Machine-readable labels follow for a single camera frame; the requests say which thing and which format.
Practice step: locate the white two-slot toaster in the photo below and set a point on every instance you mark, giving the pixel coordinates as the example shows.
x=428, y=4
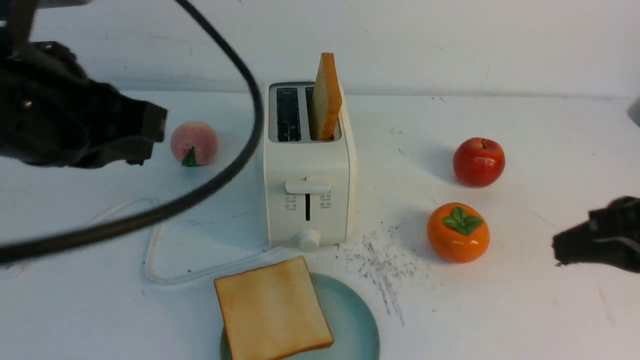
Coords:
x=309, y=187

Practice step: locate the pink peach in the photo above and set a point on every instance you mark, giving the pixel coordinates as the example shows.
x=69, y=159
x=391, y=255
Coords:
x=194, y=144

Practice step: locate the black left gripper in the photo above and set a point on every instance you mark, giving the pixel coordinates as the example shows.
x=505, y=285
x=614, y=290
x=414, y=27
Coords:
x=54, y=115

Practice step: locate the toast slice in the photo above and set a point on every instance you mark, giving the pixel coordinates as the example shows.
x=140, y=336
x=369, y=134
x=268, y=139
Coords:
x=272, y=312
x=326, y=99

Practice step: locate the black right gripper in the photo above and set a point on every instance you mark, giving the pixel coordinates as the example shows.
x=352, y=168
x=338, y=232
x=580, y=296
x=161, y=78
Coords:
x=610, y=236

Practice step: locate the light green plate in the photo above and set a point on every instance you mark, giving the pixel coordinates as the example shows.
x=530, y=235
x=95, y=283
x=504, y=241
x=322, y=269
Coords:
x=350, y=320

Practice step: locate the red apple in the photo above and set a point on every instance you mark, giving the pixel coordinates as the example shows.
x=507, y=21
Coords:
x=478, y=162

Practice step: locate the orange persimmon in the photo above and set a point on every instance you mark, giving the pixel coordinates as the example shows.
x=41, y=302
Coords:
x=458, y=233

